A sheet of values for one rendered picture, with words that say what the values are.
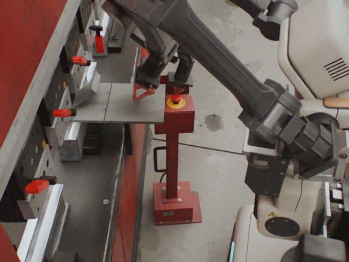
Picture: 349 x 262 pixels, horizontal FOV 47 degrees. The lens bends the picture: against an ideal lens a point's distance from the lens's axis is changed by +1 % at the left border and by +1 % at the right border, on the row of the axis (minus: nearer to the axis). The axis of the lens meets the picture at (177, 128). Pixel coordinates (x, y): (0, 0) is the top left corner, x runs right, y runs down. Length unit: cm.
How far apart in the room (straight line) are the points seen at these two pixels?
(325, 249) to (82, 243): 68
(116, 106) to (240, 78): 58
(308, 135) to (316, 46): 18
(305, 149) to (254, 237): 100
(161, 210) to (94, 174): 88
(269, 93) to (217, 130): 182
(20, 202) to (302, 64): 63
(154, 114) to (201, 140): 135
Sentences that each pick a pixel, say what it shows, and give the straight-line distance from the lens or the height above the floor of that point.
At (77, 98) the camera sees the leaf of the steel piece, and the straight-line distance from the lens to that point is 126.
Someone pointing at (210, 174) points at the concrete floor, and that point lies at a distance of 234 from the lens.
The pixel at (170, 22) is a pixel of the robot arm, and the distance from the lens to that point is 63.
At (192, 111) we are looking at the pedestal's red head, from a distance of 154.
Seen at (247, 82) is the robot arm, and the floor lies 135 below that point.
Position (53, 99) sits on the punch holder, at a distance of 94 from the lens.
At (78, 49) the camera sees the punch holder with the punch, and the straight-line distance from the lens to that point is 118.
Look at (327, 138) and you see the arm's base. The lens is 87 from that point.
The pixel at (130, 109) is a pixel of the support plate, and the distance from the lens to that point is 121.
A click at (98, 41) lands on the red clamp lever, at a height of 112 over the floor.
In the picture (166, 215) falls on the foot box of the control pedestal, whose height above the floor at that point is 7.
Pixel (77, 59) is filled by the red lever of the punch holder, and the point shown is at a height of 123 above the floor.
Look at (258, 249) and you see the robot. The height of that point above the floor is 28.
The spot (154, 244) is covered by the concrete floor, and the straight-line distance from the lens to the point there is 208.
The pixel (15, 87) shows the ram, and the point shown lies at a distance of 75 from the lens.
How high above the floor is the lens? 180
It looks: 44 degrees down
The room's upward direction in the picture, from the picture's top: 1 degrees clockwise
